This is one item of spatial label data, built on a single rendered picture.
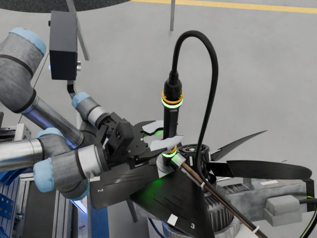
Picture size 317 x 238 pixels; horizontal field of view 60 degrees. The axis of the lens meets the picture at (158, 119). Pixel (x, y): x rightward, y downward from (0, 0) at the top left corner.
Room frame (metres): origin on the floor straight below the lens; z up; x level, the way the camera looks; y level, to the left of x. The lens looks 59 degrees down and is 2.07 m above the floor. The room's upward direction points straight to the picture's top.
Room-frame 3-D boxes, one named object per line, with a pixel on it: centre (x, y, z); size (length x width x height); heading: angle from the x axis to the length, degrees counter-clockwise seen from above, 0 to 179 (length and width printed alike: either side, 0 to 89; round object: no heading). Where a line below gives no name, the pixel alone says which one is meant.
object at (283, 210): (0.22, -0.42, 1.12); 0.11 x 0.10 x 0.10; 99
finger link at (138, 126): (0.33, 0.04, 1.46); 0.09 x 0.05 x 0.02; 118
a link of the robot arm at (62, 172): (0.24, 0.24, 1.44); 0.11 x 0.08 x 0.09; 109
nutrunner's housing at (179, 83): (0.33, -0.03, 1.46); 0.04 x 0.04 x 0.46
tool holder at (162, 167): (0.33, -0.04, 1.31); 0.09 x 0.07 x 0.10; 44
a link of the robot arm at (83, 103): (0.61, 0.28, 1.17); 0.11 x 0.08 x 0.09; 46
